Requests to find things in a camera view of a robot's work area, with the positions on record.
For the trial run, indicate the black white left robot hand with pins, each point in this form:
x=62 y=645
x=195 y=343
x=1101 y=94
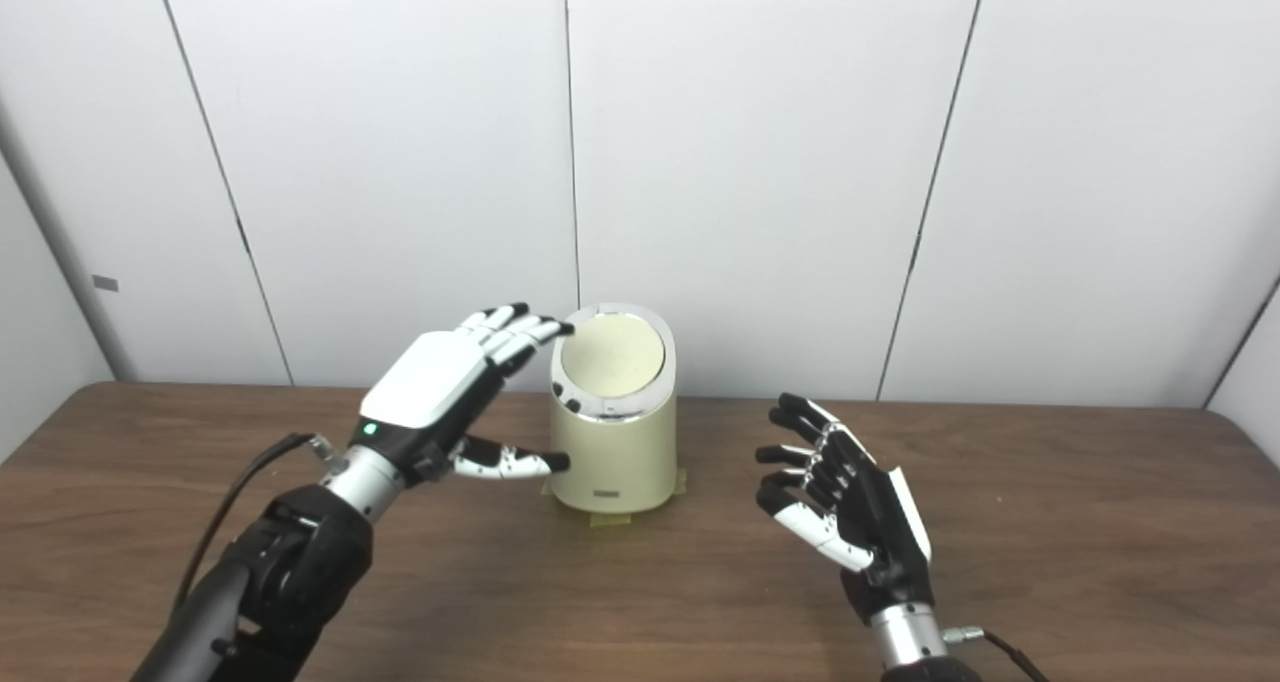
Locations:
x=430 y=382

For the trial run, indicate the cream round bin lid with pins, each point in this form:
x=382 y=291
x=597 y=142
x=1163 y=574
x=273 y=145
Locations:
x=612 y=354

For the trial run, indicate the cream-colored cylindrical bin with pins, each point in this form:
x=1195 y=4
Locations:
x=625 y=452

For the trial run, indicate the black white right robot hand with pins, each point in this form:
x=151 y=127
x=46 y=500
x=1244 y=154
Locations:
x=875 y=522

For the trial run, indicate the small grey wall tag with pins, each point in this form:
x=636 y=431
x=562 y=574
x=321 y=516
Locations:
x=105 y=283

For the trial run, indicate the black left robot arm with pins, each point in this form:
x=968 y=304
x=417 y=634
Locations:
x=290 y=562

